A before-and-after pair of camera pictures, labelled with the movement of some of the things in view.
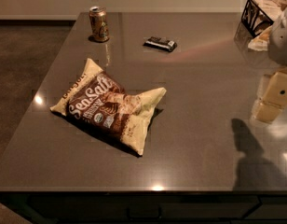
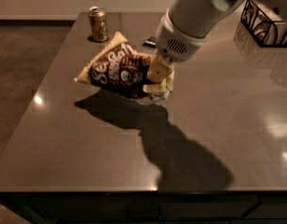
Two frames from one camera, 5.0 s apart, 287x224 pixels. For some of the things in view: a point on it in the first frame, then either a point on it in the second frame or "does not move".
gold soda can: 99,24 does not move
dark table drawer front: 190,208 does not move
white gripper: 281,41 -> 173,43
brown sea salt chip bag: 97,101 -> 123,68
